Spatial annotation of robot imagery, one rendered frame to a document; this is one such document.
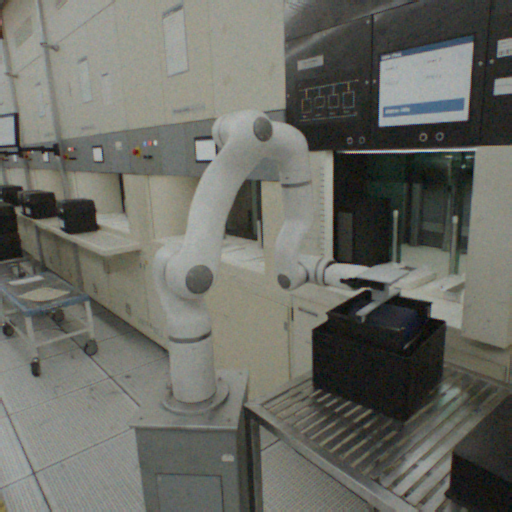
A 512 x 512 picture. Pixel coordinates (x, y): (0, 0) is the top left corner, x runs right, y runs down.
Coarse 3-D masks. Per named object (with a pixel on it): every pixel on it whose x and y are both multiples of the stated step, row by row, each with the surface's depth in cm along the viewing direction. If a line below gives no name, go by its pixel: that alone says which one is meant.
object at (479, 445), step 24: (504, 408) 91; (480, 432) 84; (504, 432) 84; (456, 456) 79; (480, 456) 78; (504, 456) 77; (456, 480) 80; (480, 480) 76; (504, 480) 72; (480, 504) 77; (504, 504) 73
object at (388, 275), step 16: (368, 272) 115; (384, 272) 114; (400, 272) 114; (384, 288) 113; (352, 304) 125; (400, 304) 123; (416, 304) 120; (336, 320) 114; (352, 320) 109; (336, 336) 115; (352, 336) 112; (368, 336) 109; (384, 336) 106; (400, 336) 103; (416, 336) 113; (400, 352) 104
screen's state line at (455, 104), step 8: (408, 104) 127; (416, 104) 125; (424, 104) 124; (432, 104) 122; (440, 104) 120; (448, 104) 118; (456, 104) 117; (384, 112) 134; (392, 112) 132; (400, 112) 130; (408, 112) 128; (416, 112) 126; (424, 112) 124; (432, 112) 122; (440, 112) 121
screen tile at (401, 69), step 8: (384, 64) 131; (392, 64) 129; (400, 64) 127; (408, 64) 125; (384, 72) 131; (392, 72) 129; (400, 72) 127; (408, 72) 125; (416, 72) 124; (384, 80) 132; (416, 80) 124; (384, 88) 132; (392, 88) 130; (400, 88) 128; (408, 88) 126; (416, 88) 124; (384, 96) 133; (392, 96) 131; (400, 96) 129; (408, 96) 127; (416, 96) 125
